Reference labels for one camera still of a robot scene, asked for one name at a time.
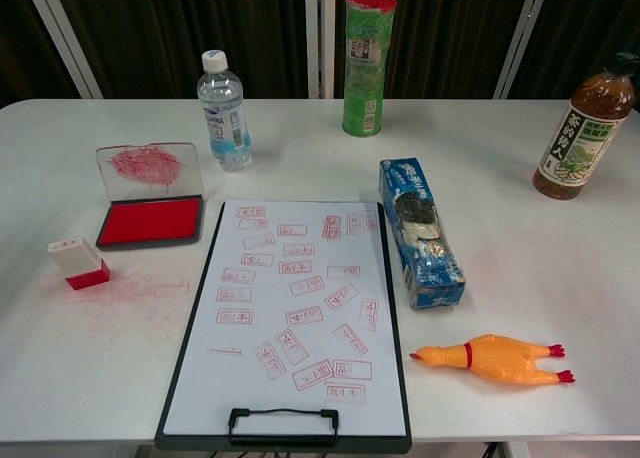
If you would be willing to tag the white and red stamp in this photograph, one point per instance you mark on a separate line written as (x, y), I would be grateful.
(75, 258)

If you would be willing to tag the brown tea bottle green label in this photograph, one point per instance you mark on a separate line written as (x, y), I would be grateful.
(580, 143)

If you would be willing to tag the white upright frame post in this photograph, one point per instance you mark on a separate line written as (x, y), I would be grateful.
(320, 38)

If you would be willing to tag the green chips can red lid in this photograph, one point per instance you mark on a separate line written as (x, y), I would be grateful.
(367, 78)

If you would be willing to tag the blue cookie package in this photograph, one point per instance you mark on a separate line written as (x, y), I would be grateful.
(425, 273)

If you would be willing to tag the red ink pad clear lid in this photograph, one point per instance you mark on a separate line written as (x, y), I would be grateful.
(150, 223)

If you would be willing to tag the white slanted frame post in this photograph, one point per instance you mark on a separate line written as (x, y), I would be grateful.
(65, 33)
(520, 38)

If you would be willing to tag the black clipboard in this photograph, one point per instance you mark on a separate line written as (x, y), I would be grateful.
(190, 443)

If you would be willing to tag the yellow rubber chicken toy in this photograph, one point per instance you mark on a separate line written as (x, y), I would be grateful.
(500, 360)

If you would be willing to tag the clear water bottle white cap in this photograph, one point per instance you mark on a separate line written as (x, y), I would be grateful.
(225, 128)

